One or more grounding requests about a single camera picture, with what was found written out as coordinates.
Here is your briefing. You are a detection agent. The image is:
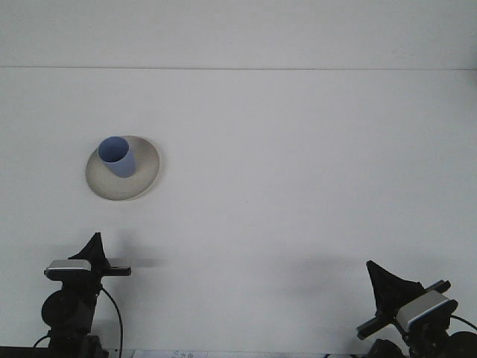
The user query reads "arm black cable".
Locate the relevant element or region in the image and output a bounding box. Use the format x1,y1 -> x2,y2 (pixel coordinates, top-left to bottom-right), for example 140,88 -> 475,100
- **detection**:
99,286 -> 124,354
449,314 -> 477,333

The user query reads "pale blue cup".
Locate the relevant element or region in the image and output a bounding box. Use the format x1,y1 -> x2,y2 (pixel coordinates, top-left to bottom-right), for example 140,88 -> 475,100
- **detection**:
97,135 -> 136,180

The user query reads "pale round plate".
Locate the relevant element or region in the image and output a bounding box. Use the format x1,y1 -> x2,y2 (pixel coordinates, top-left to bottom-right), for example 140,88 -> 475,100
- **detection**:
84,134 -> 162,202

